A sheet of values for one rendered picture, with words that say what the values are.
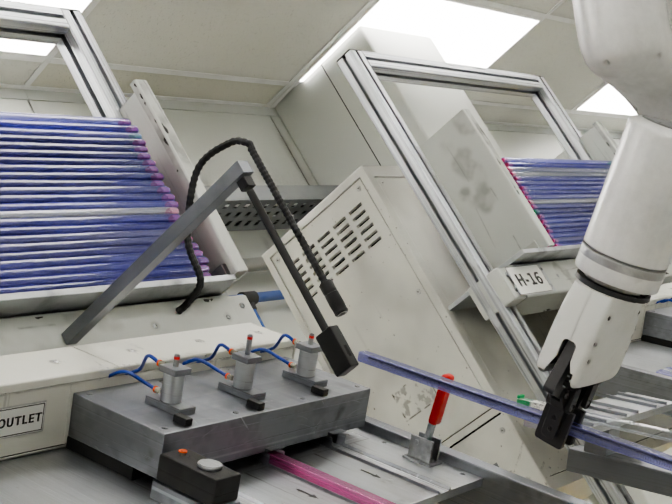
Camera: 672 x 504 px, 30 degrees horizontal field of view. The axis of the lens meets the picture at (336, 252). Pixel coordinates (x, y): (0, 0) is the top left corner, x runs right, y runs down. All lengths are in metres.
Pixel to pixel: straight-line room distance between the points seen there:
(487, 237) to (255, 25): 2.22
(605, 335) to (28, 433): 0.57
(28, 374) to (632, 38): 0.67
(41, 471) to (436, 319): 1.23
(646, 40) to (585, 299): 0.25
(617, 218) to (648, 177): 0.05
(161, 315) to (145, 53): 2.80
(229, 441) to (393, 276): 1.16
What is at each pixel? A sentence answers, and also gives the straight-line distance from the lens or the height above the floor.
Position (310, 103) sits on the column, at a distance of 4.95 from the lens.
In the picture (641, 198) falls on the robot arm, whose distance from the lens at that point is 1.19.
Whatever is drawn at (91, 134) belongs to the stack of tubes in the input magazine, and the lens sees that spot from 1.65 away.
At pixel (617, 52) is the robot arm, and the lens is 1.23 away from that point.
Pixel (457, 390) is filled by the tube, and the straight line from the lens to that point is 1.34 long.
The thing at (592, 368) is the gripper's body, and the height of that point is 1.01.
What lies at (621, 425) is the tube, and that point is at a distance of 1.50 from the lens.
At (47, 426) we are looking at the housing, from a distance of 1.31.
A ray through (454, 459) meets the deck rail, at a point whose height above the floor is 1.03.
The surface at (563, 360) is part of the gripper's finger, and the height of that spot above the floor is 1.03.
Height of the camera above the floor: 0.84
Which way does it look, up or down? 18 degrees up
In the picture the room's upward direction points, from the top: 29 degrees counter-clockwise
